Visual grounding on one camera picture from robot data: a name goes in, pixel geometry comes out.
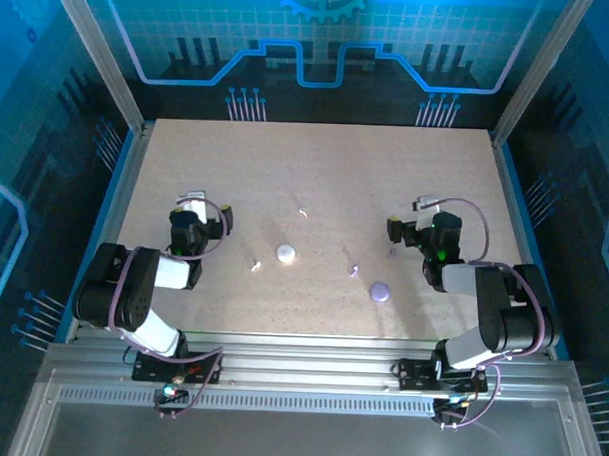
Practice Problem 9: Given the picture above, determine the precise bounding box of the slotted cable duct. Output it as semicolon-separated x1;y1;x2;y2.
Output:
57;386;440;419

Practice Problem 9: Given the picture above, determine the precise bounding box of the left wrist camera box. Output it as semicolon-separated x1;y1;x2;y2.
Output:
176;190;211;225

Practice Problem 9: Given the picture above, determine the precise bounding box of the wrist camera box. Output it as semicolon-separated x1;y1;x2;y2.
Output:
176;190;211;225
410;194;445;232

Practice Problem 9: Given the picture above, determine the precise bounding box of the right base connector board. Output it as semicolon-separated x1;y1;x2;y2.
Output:
431;392;473;431

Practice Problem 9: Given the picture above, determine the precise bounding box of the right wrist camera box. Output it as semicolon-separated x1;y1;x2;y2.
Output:
410;194;445;232

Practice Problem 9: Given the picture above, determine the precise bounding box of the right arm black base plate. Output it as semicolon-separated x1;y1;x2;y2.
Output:
396;357;490;395

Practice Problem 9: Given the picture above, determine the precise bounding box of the blue table edge strip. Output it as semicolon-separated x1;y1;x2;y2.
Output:
54;123;139;344
492;139;579;359

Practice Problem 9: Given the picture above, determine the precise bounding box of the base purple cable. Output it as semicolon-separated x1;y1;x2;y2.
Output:
152;344;226;422
440;362;504;432

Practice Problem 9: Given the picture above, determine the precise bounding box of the grey metal panel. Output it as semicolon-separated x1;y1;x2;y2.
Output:
5;367;609;456

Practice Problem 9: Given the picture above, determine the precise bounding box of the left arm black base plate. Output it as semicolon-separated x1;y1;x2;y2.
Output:
131;348;225;385

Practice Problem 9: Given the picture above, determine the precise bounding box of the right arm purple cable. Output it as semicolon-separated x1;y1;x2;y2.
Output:
413;195;552;370

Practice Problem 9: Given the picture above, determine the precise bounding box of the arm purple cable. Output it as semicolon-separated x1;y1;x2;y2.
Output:
413;195;552;370
104;193;232;346

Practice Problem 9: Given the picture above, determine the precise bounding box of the aluminium mounting rail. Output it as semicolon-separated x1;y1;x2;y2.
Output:
46;323;582;399

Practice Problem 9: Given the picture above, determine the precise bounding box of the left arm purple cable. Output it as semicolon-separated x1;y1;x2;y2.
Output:
104;193;232;346

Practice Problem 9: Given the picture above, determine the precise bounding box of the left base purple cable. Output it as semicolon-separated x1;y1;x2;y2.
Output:
152;344;226;422

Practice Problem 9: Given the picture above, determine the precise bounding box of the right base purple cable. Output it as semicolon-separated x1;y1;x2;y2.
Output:
440;362;504;432

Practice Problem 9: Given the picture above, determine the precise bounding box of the left base connector board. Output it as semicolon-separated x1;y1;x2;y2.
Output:
152;382;190;420

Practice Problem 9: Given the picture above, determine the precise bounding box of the purple earbud charging case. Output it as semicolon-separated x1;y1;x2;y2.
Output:
368;280;393;305

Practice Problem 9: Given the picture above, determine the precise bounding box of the aluminium frame post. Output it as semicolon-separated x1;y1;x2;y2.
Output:
42;0;154;134
490;0;597;149

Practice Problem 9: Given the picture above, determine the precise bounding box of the base connector board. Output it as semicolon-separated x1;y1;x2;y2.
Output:
431;392;473;431
152;382;190;420

